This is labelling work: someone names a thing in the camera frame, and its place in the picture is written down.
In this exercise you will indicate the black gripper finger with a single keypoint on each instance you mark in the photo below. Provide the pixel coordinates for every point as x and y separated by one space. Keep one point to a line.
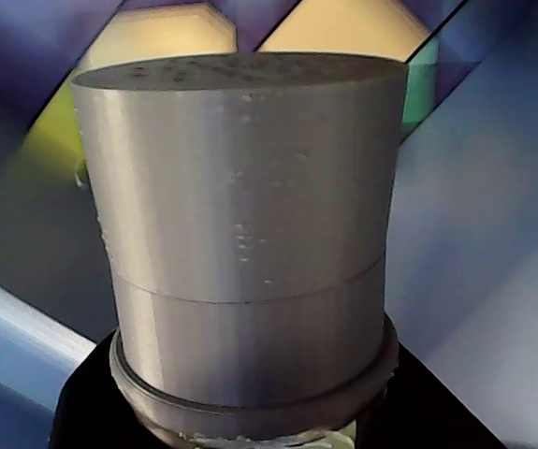
91 402
427 411

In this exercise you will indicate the gray salt shaker green label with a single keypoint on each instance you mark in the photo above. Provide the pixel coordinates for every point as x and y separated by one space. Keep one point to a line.
250 234

